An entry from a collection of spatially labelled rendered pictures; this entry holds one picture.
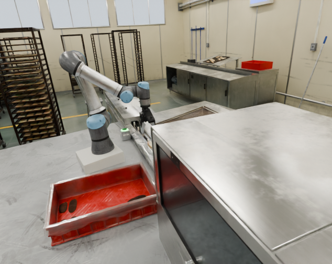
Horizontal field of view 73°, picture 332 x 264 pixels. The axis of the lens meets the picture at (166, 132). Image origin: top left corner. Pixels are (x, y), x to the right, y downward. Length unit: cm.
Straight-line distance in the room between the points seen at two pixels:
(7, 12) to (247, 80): 696
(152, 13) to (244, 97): 552
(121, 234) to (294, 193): 75
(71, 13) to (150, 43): 270
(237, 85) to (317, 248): 397
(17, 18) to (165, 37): 468
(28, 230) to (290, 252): 106
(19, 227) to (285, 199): 110
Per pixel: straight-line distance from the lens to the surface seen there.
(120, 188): 128
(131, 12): 875
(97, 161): 145
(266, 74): 487
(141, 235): 102
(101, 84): 141
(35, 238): 117
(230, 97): 421
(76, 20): 847
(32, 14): 852
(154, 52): 894
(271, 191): 44
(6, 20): 861
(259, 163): 52
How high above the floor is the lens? 156
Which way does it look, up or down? 23 degrees down
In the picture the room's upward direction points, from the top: 4 degrees counter-clockwise
